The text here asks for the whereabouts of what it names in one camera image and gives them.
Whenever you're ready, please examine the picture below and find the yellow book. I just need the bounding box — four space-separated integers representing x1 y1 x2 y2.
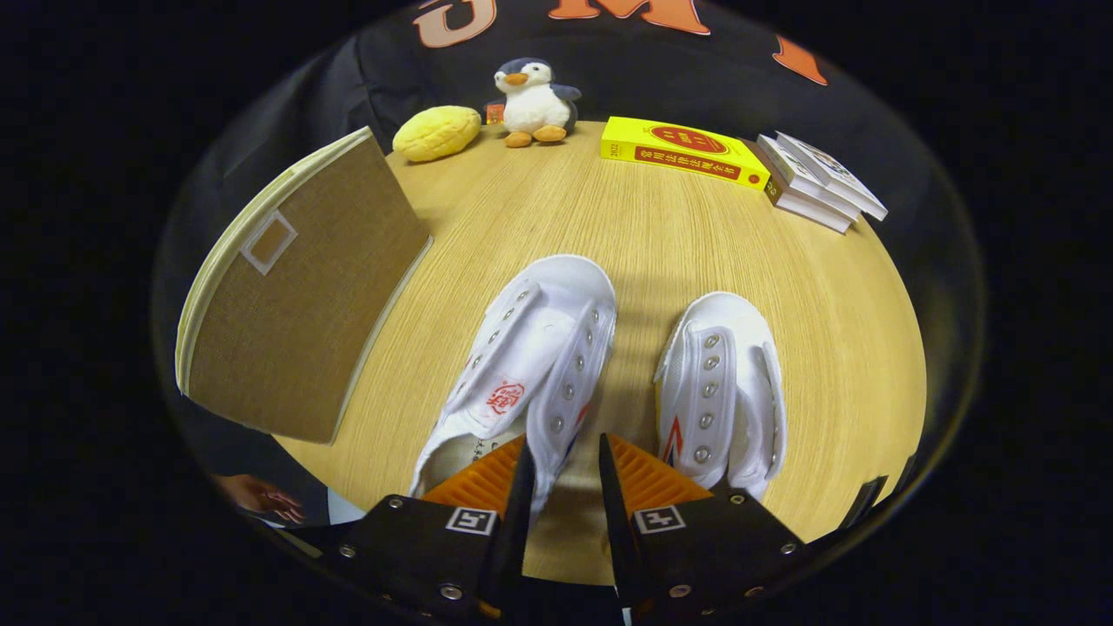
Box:
600 116 772 192

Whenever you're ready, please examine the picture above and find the beige fabric storage box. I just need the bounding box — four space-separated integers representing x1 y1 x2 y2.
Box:
175 126 434 445

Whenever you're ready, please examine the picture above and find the white illustrated book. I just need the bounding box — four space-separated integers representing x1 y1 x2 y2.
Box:
776 131 889 222
756 135 863 223

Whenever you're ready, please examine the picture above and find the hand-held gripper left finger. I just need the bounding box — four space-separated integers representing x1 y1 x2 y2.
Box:
322 435 537 623

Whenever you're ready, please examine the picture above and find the person's dark clothing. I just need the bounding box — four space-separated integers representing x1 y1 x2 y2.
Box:
178 393 336 528

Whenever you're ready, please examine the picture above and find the white canvas shoe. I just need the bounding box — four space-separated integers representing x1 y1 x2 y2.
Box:
653 291 788 503
409 254 618 514

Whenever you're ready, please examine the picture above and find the yellow plush bread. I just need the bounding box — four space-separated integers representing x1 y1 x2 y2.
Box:
392 105 482 163

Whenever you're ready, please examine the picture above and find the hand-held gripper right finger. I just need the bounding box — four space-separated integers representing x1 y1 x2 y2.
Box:
597 432 811 623

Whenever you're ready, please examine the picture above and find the penguin plush toy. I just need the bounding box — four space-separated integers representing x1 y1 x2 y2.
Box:
483 57 583 149

